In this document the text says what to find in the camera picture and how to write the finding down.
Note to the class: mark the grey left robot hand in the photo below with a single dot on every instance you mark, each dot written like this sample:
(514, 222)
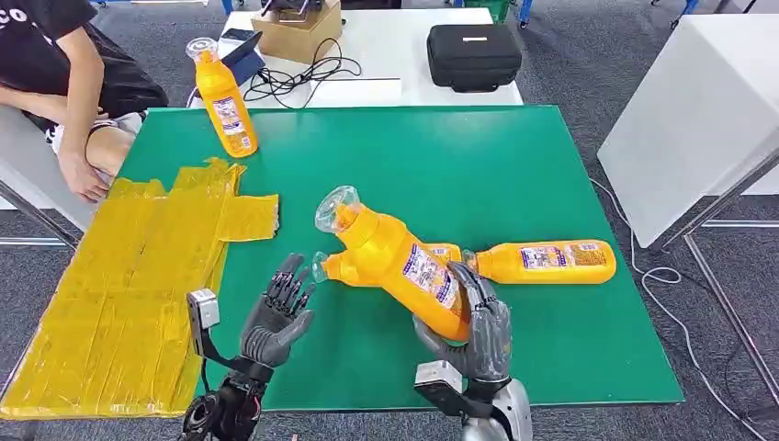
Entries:
(271, 332)

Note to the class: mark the person's left hand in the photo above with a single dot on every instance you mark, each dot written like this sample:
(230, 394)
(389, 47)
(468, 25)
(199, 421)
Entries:
(82, 176)

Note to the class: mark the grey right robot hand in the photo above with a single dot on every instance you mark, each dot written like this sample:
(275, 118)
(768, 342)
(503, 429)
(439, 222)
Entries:
(490, 344)

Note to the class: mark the orange drink bottle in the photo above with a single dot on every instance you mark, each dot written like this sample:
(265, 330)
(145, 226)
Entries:
(383, 249)
(548, 275)
(226, 91)
(341, 271)

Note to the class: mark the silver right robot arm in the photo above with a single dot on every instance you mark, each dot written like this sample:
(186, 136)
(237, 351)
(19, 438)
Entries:
(514, 409)

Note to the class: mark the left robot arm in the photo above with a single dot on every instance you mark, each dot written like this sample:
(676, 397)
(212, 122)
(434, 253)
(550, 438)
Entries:
(225, 408)

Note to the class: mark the white table with metal legs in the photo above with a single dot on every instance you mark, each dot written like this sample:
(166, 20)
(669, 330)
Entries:
(21, 158)
(688, 122)

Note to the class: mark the person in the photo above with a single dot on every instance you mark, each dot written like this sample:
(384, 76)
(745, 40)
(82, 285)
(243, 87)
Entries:
(36, 55)

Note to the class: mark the yellow plastic sheet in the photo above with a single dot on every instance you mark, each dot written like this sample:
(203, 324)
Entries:
(121, 304)

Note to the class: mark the green table mat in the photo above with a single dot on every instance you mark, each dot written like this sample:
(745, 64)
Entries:
(426, 182)

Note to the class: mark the dark blue tablet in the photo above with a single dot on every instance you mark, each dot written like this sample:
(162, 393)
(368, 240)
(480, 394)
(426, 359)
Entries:
(249, 61)

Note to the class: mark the dark phone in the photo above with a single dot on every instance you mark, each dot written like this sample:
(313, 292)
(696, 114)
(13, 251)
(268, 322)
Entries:
(240, 34)

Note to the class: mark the brown cardboard box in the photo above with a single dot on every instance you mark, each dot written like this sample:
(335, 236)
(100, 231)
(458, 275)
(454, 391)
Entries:
(301, 38)

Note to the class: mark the black device on cardboard box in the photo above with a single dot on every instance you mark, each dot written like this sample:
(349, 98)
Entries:
(292, 7)

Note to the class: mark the black carrying case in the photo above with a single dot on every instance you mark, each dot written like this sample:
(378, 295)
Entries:
(473, 58)

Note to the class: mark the white rectangular table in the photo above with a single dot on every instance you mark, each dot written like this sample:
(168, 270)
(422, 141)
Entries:
(389, 48)

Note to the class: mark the green crate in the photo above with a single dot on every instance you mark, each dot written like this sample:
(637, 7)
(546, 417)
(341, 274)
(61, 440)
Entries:
(490, 7)

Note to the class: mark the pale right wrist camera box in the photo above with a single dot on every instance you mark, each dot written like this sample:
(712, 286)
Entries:
(438, 380)

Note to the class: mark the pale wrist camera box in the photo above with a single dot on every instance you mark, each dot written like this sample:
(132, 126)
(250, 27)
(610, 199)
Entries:
(438, 380)
(204, 310)

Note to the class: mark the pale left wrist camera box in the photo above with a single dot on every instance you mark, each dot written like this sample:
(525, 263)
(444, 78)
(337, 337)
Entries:
(204, 310)

